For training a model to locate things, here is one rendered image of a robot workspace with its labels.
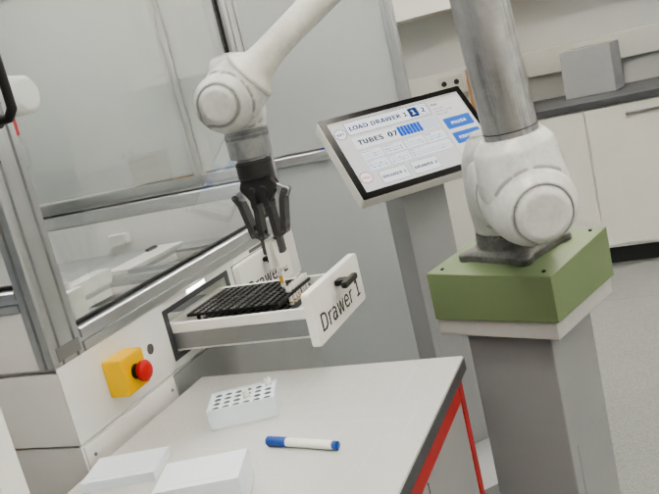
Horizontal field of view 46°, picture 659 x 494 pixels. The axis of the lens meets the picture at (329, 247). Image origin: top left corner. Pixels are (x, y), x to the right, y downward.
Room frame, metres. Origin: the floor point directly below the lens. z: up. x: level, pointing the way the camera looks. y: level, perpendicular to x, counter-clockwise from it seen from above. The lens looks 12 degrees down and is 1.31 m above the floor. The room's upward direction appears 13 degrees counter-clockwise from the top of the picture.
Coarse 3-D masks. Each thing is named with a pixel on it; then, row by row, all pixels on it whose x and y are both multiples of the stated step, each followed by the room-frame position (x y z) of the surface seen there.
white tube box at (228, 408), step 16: (256, 384) 1.38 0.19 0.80; (272, 384) 1.37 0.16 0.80; (224, 400) 1.35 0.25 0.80; (240, 400) 1.33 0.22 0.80; (256, 400) 1.30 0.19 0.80; (272, 400) 1.30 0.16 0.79; (208, 416) 1.30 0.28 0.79; (224, 416) 1.30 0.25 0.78; (240, 416) 1.30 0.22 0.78; (256, 416) 1.30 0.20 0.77; (272, 416) 1.30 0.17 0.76
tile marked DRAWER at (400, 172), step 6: (390, 168) 2.30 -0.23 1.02; (396, 168) 2.30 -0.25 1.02; (402, 168) 2.30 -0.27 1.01; (384, 174) 2.27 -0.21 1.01; (390, 174) 2.28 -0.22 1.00; (396, 174) 2.28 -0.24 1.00; (402, 174) 2.28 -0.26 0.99; (408, 174) 2.29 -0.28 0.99; (384, 180) 2.26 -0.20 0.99; (390, 180) 2.26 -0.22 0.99
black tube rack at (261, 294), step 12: (228, 288) 1.77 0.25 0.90; (240, 288) 1.74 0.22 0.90; (252, 288) 1.71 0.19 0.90; (264, 288) 1.68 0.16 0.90; (276, 288) 1.66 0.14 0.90; (216, 300) 1.69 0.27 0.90; (228, 300) 1.65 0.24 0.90; (240, 300) 1.63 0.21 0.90; (252, 300) 1.61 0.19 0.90; (264, 300) 1.59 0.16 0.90; (300, 300) 1.63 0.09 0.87; (192, 312) 1.63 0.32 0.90; (204, 312) 1.61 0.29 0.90; (216, 312) 1.59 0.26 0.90; (228, 312) 1.67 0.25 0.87; (240, 312) 1.64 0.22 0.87; (252, 312) 1.62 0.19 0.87
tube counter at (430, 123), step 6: (420, 120) 2.45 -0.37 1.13; (426, 120) 2.45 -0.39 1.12; (432, 120) 2.46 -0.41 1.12; (396, 126) 2.41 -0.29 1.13; (402, 126) 2.42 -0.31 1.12; (408, 126) 2.42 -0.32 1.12; (414, 126) 2.42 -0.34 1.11; (420, 126) 2.43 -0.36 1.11; (426, 126) 2.43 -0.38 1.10; (432, 126) 2.43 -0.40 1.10; (390, 132) 2.39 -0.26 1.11; (396, 132) 2.40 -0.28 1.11; (402, 132) 2.40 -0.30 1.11; (408, 132) 2.40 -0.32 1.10; (414, 132) 2.41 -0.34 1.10; (390, 138) 2.38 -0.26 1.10
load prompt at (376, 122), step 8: (416, 104) 2.49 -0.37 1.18; (424, 104) 2.50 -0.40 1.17; (392, 112) 2.46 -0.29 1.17; (400, 112) 2.46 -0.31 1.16; (408, 112) 2.46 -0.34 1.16; (416, 112) 2.47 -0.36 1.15; (424, 112) 2.47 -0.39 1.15; (360, 120) 2.41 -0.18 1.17; (368, 120) 2.42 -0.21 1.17; (376, 120) 2.42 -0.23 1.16; (384, 120) 2.43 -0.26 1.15; (392, 120) 2.43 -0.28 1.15; (400, 120) 2.44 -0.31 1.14; (408, 120) 2.44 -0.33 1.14; (352, 128) 2.38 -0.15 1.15; (360, 128) 2.39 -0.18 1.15; (368, 128) 2.39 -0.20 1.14; (376, 128) 2.40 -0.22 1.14
